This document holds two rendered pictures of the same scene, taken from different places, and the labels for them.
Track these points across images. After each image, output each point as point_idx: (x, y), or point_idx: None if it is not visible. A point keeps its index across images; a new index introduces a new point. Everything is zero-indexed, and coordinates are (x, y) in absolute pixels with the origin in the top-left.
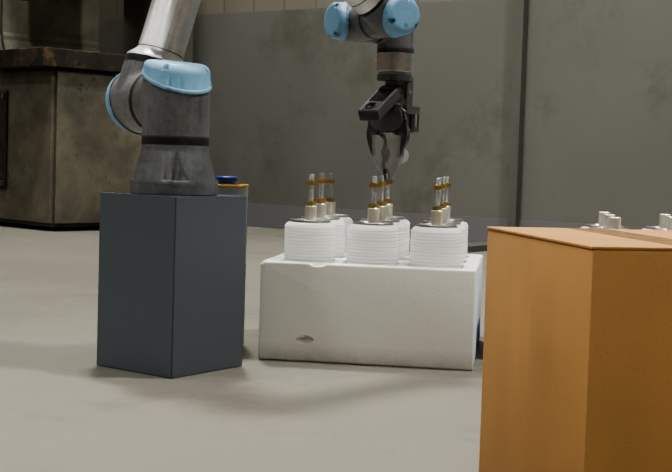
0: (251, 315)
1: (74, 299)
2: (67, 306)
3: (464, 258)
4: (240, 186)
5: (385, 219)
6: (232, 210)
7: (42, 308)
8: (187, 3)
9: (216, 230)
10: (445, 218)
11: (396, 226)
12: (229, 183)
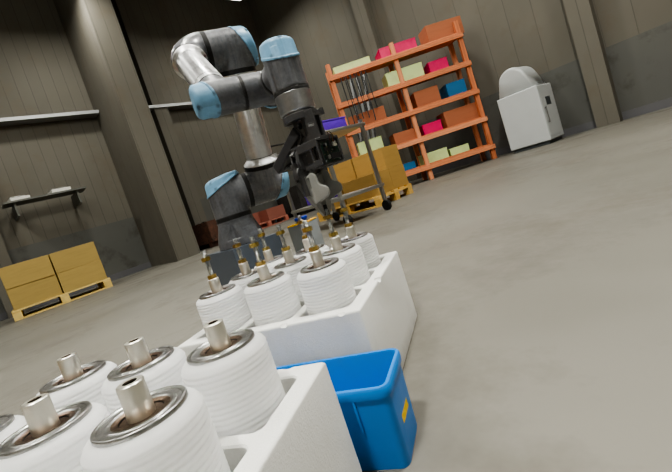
0: (499, 280)
1: (525, 232)
2: (488, 243)
3: (266, 320)
4: (287, 227)
5: (286, 263)
6: (229, 258)
7: (472, 244)
8: (239, 131)
9: (226, 269)
10: (259, 276)
11: (237, 281)
12: (296, 222)
